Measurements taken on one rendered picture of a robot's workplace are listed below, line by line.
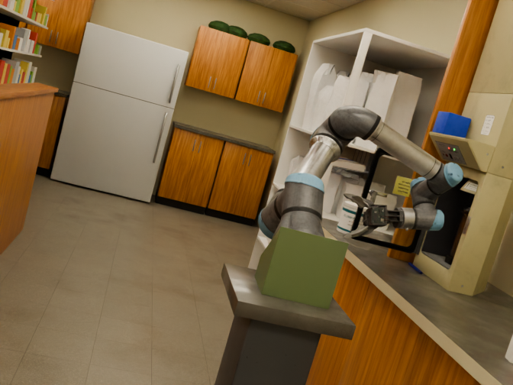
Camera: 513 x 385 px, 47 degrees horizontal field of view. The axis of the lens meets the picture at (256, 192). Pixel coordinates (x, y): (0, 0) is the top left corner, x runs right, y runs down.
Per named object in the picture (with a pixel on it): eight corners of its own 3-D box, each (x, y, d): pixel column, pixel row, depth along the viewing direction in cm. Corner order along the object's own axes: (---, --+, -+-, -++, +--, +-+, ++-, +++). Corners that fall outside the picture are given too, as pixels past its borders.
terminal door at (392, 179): (413, 253, 256) (442, 165, 251) (348, 238, 250) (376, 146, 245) (412, 253, 257) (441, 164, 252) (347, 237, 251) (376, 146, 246)
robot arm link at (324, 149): (269, 208, 173) (337, 103, 207) (247, 228, 185) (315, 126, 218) (301, 233, 174) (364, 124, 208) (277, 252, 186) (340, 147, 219)
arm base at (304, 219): (277, 230, 157) (281, 198, 162) (266, 254, 170) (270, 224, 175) (333, 241, 158) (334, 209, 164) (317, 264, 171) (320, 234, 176)
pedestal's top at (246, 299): (233, 315, 148) (237, 300, 147) (221, 274, 179) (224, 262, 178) (352, 340, 154) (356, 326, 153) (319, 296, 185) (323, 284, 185)
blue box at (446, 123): (453, 137, 250) (459, 117, 249) (464, 140, 241) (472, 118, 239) (431, 131, 248) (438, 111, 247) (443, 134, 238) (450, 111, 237)
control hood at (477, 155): (446, 160, 253) (453, 138, 251) (487, 173, 221) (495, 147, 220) (421, 153, 250) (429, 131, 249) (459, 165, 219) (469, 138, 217)
